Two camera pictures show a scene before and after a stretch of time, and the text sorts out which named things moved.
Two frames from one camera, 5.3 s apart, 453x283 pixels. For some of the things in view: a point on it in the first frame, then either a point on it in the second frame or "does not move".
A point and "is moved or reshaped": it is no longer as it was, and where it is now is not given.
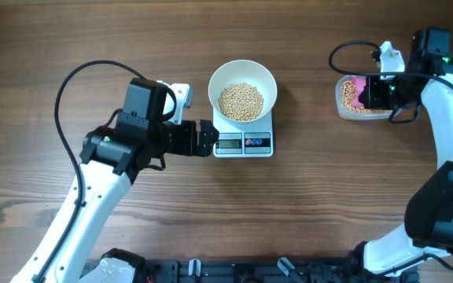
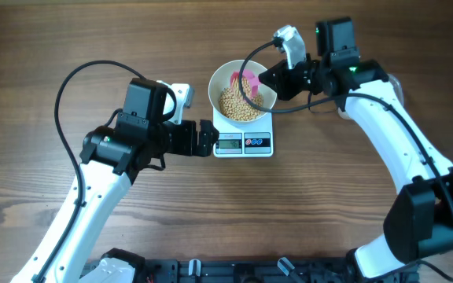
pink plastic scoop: (359, 82) is moved or reshaped
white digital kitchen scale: (252, 139) does not move
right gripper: (370, 96) to (281, 81)
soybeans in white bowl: (241, 101) does not move
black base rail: (263, 270) does not move
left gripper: (205, 145) does not move
